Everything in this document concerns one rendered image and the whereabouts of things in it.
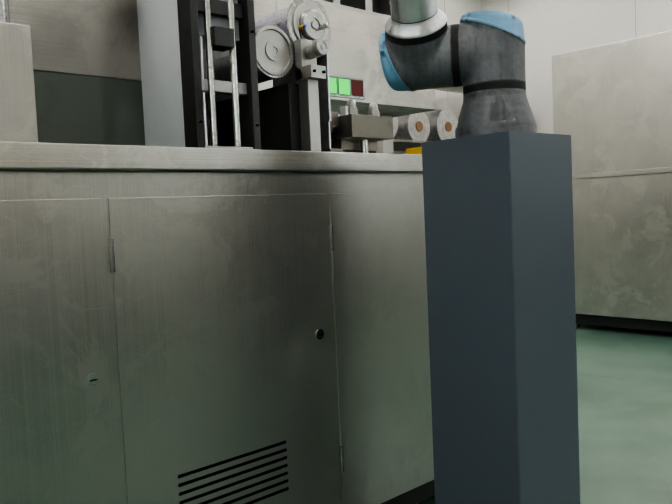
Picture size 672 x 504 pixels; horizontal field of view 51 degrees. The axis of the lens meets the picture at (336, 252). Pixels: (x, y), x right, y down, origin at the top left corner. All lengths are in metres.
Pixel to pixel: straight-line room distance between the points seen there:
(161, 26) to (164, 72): 0.11
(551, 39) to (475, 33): 5.38
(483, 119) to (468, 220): 0.18
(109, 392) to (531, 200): 0.79
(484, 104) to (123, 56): 1.00
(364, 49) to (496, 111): 1.21
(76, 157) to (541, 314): 0.84
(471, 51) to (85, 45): 0.99
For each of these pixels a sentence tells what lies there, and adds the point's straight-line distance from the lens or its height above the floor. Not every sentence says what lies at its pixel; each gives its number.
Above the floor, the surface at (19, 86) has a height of 1.05.
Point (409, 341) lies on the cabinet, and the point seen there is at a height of 0.46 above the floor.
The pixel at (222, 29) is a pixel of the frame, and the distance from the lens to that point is 1.55.
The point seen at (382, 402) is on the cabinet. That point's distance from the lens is 1.65.
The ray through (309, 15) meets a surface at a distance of 1.86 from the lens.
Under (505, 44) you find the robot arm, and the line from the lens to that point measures 1.35.
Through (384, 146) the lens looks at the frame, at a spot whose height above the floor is 1.02.
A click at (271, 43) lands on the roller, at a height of 1.19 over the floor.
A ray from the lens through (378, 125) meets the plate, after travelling 1.95.
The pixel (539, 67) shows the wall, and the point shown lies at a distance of 6.75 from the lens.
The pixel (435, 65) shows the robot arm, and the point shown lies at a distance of 1.35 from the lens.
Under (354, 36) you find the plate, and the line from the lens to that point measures 2.46.
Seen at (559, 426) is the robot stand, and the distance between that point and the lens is 1.41.
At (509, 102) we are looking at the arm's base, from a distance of 1.33.
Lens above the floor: 0.78
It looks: 3 degrees down
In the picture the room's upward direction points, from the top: 3 degrees counter-clockwise
